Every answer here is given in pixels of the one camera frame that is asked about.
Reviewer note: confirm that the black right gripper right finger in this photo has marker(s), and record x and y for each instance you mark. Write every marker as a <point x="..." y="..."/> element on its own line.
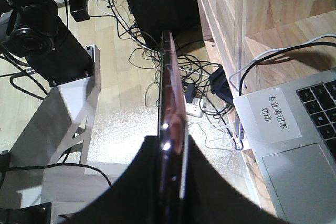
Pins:
<point x="209" y="198"/>

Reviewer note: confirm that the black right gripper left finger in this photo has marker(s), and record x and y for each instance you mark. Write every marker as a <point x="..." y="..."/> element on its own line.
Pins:
<point x="131" y="198"/>

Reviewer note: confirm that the black foldable phone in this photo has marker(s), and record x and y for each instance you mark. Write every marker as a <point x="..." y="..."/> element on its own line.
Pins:
<point x="173" y="137"/>

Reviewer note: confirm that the wooden desk shelf unit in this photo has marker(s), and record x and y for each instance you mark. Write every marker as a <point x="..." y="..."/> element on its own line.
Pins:
<point x="237" y="31"/>

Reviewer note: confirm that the grey usb hub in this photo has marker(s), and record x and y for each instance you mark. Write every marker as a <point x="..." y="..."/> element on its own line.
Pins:
<point x="239" y="129"/>

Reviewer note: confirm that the white power strip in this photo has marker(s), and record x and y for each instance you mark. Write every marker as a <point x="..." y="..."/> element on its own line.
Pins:
<point x="195" y="107"/>

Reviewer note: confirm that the silver laptop computer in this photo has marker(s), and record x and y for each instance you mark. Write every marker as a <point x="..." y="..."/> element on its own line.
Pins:
<point x="291" y="130"/>

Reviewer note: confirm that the black computer tower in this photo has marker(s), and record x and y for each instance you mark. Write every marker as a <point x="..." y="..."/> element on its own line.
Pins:
<point x="155" y="16"/>

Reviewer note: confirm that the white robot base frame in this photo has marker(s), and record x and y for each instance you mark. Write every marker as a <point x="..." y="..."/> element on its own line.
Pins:
<point x="48" y="175"/>

